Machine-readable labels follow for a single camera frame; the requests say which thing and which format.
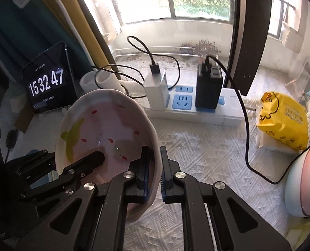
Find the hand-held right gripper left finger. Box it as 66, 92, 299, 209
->
16, 145, 151, 251

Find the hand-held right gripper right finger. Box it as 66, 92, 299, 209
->
160, 146, 291, 251

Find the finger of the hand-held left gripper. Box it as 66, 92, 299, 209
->
4, 150, 56, 186
20, 150, 105, 202

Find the pink strawberry print bowl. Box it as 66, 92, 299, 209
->
55, 89, 163, 224

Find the black round disc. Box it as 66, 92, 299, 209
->
4, 129, 19, 149

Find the cardboard box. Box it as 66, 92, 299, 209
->
14, 105, 37, 134

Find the white textured tablecloth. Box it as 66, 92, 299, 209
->
0, 78, 310, 251

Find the white power strip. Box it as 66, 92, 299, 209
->
142, 85, 246, 127

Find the black tablet with clock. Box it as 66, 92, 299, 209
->
21, 41, 78, 115

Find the white charger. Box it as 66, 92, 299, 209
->
144, 70, 170, 111

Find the white round charger base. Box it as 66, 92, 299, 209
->
12, 0, 126, 96

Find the black multiport charger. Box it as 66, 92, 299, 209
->
195, 63, 223, 109

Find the teal curtain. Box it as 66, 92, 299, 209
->
0, 0, 74, 84

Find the yellow duck print packet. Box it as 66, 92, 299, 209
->
256, 92, 309, 152

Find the small light blue bowl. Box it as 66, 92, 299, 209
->
284, 138, 310, 217

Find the dried plant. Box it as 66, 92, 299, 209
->
181, 40, 221, 57

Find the yellow curtain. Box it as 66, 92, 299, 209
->
38, 0, 113, 68

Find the black charger cable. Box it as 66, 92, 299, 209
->
127, 36, 161, 75
205, 55, 310, 185

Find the black lamp cable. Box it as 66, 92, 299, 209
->
91, 55, 182, 100

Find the dark window frame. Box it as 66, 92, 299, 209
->
227, 0, 272, 96

